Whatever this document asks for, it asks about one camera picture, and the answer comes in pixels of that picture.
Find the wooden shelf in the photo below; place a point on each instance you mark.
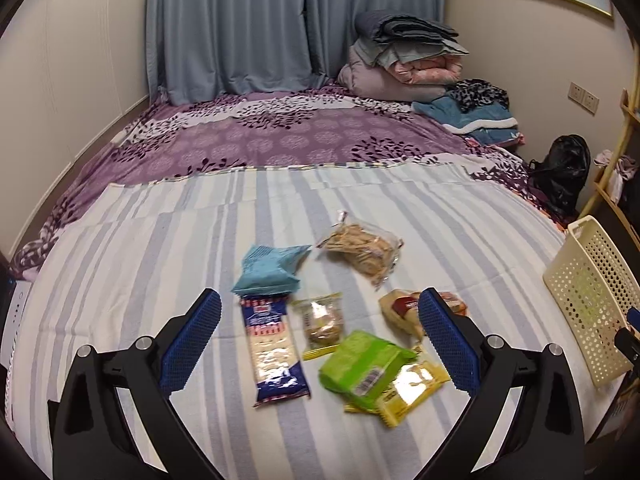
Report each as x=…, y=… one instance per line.
x=607, y=180

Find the yellow biscuit packet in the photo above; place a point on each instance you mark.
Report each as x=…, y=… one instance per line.
x=415, y=385

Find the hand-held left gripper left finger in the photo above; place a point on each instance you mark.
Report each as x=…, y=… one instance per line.
x=192, y=345

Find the blue fleece blanket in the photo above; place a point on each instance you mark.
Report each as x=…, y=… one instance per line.
x=465, y=122

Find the brown bread packet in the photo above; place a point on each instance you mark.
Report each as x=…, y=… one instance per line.
x=400, y=310

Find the green snack packet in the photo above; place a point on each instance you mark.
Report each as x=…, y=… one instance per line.
x=360, y=365

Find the cream perforated plastic basket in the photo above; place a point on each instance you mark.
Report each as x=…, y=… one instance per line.
x=585, y=280

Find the black bag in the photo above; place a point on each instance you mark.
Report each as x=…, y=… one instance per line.
x=562, y=170

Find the pink floral quilt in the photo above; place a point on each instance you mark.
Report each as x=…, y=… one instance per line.
x=425, y=71

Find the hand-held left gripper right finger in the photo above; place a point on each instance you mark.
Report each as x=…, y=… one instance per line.
x=447, y=340

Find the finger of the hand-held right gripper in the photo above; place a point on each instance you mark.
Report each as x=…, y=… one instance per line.
x=629, y=342

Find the purple floral bed sheet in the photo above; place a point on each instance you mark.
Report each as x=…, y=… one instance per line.
x=300, y=130

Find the clear bag of crackers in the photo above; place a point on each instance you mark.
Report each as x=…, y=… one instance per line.
x=360, y=250

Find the pink cloth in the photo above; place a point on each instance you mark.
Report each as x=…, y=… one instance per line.
x=620, y=165

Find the white wardrobe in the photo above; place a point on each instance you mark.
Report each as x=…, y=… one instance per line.
x=65, y=45

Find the leopard print cloth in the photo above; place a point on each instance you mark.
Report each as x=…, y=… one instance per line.
x=477, y=94

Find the light grey folded blanket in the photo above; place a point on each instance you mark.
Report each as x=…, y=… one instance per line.
x=415, y=52

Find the dark grey folded blanket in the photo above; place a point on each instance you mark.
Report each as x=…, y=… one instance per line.
x=400, y=27

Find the teal snack packet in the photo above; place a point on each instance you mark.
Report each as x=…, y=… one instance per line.
x=270, y=270

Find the purple pillow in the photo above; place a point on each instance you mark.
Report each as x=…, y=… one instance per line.
x=380, y=85

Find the beige wall socket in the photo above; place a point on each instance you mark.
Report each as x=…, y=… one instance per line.
x=583, y=97

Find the small clear yellow-edged snack packet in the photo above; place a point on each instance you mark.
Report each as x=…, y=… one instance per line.
x=320, y=322

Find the long blue cracker packet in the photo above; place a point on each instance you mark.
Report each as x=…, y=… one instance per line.
x=270, y=355

